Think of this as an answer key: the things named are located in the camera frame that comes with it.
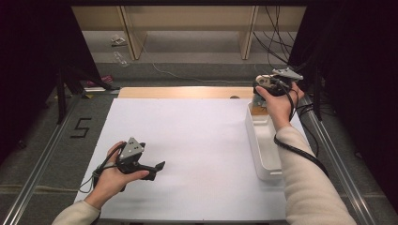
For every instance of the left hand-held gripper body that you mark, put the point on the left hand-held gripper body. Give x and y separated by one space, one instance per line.
131 150

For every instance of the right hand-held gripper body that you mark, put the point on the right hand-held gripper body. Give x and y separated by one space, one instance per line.
287 74

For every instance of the beige printed phone case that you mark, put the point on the beige printed phone case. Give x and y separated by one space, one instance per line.
263 80

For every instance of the white plastic bin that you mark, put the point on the white plastic bin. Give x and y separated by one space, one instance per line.
266 150

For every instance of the person's right hand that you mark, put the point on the person's right hand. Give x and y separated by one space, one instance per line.
281 108

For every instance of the person's left hand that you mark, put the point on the person's left hand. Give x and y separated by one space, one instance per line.
109 181

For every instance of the yellow tape piece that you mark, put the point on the yellow tape piece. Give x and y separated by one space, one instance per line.
88 96

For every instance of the white flat strip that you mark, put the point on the white flat strip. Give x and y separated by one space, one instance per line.
94 89

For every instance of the black curtain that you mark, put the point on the black curtain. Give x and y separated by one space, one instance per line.
31 47
359 62

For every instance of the pink item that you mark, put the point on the pink item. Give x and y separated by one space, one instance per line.
104 78

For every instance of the clear plastic bag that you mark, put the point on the clear plastic bag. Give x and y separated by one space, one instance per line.
120 59

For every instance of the crumpled grey packaging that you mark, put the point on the crumpled grey packaging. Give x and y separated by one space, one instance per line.
118 40

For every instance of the light wooden shelf unit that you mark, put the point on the light wooden shelf unit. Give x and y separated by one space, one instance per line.
187 17

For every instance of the metal floor rail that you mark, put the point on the metal floor rail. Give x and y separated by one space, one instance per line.
347 178
33 178

